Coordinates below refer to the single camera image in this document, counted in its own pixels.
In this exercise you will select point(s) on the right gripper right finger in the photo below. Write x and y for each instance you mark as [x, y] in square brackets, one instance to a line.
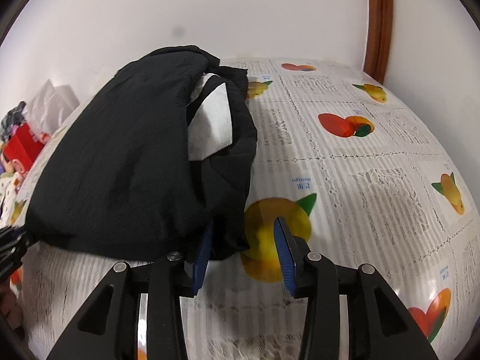
[379, 324]

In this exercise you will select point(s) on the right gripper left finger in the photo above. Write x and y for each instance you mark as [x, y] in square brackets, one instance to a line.
[105, 326]

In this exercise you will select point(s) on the black white blue jacket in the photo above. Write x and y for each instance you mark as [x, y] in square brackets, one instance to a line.
[160, 156]

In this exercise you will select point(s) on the person's left hand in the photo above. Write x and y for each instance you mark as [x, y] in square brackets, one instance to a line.
[10, 308]

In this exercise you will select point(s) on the white flower pattern cushion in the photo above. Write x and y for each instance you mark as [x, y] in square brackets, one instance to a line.
[7, 197]

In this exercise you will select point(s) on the red paper shopping bag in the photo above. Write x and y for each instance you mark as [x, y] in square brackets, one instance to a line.
[23, 149]

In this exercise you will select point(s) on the plaid cloth in bag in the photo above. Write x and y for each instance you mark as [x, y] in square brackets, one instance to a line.
[13, 119]

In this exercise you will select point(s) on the fruit print table cover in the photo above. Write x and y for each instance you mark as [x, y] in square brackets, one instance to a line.
[366, 179]

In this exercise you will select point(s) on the white plastic shopping bag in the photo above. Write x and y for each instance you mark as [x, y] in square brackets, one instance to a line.
[48, 109]

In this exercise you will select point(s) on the brown wooden door frame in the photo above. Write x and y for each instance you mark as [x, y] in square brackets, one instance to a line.
[378, 45]

